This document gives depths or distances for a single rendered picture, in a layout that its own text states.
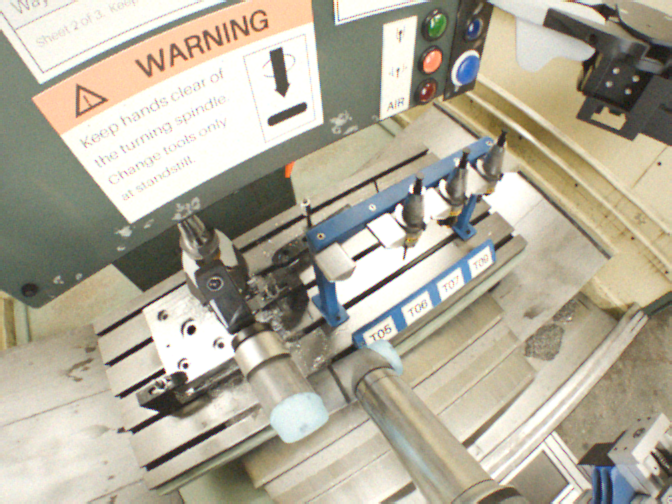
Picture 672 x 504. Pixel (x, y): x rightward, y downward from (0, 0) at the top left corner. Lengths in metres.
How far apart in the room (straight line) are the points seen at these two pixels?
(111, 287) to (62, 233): 1.38
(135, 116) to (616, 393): 2.23
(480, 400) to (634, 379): 1.38
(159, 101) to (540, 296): 1.17
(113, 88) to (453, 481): 0.44
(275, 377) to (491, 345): 0.78
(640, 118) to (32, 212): 0.42
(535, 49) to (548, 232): 1.02
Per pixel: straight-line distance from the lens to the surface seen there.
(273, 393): 0.49
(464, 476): 0.43
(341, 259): 0.61
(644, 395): 2.35
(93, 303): 1.65
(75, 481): 1.32
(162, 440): 0.97
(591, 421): 2.12
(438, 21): 0.30
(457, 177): 0.67
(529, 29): 0.31
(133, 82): 0.21
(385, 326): 0.85
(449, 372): 1.06
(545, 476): 1.74
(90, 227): 0.26
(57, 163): 0.23
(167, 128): 0.23
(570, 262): 1.28
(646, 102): 0.33
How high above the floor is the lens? 1.75
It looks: 59 degrees down
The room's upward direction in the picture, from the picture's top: 6 degrees counter-clockwise
